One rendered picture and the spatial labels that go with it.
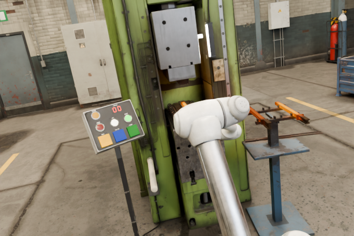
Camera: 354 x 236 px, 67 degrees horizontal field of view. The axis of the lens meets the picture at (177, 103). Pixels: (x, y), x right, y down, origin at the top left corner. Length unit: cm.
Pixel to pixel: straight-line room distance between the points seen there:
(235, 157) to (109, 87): 526
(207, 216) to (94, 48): 556
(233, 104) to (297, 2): 852
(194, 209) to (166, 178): 34
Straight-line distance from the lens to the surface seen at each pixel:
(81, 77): 729
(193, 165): 215
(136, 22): 206
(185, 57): 196
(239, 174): 256
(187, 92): 250
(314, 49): 994
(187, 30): 196
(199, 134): 105
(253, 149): 210
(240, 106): 109
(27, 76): 825
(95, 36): 716
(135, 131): 187
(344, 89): 572
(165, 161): 231
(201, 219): 244
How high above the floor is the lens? 163
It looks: 15 degrees down
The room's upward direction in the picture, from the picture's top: 9 degrees counter-clockwise
